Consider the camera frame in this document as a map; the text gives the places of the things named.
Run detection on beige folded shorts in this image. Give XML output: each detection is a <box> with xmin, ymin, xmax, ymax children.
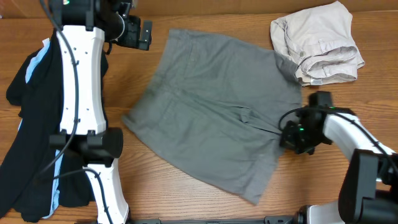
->
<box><xmin>270</xmin><ymin>1</ymin><xmax>365</xmax><ymax>86</ymax></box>

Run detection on grey shorts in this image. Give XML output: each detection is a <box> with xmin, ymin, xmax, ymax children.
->
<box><xmin>122</xmin><ymin>29</ymin><xmax>302</xmax><ymax>204</ymax></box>

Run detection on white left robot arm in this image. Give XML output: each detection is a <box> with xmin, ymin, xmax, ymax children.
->
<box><xmin>42</xmin><ymin>0</ymin><xmax>152</xmax><ymax>223</ymax></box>

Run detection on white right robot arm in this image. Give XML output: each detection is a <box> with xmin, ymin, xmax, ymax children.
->
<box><xmin>265</xmin><ymin>106</ymin><xmax>397</xmax><ymax>223</ymax></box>

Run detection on black garment with blue stripes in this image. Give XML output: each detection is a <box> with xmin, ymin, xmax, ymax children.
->
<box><xmin>1</xmin><ymin>35</ymin><xmax>95</xmax><ymax>223</ymax></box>

